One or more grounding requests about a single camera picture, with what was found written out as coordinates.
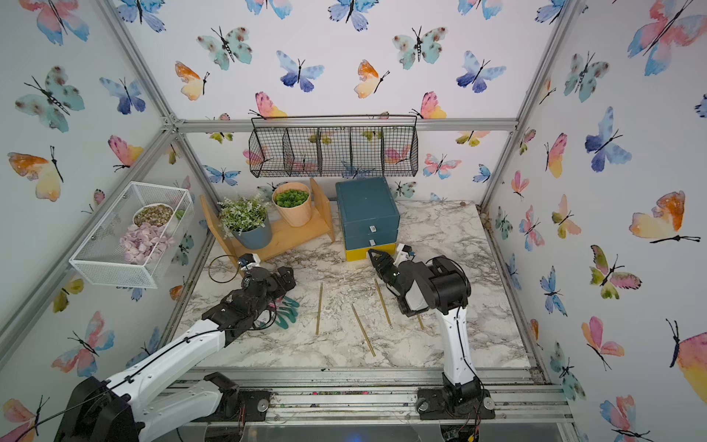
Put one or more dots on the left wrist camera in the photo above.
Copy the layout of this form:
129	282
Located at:
248	261

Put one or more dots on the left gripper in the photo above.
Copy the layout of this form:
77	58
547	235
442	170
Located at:
288	280

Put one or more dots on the blue pot white-flowered plant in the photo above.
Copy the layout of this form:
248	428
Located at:
246	220

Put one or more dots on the teal top drawer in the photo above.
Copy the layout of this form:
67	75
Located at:
371	226

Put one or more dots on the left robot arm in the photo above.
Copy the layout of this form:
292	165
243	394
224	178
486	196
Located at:
129	406

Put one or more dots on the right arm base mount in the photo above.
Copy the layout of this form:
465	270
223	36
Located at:
453	406

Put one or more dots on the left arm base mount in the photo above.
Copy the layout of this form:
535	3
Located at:
238	405

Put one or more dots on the pink artificial flowers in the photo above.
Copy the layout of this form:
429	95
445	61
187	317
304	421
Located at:
145	244

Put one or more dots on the bowl of pebbles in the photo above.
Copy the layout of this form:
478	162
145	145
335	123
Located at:
156	215

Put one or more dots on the wooden shelf stand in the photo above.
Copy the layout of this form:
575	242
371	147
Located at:
284	236

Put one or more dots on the teal drawer cabinet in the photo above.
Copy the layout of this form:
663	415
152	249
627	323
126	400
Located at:
365	199

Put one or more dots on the peach pot green plant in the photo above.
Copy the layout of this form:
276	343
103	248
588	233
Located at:
294	203

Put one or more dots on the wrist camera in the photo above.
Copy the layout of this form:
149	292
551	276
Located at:
248	261
404	253

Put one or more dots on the black wire wall basket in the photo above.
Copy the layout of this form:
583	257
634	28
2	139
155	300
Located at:
340	146

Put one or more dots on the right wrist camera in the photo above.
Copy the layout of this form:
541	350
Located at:
404	253

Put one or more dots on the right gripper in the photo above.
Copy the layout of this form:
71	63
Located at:
385	259

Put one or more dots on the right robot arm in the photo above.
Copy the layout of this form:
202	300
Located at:
439	285

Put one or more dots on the yellow bottom drawer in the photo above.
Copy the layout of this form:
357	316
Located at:
362	254

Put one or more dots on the white mesh wall basket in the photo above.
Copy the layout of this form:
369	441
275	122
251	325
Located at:
99	258

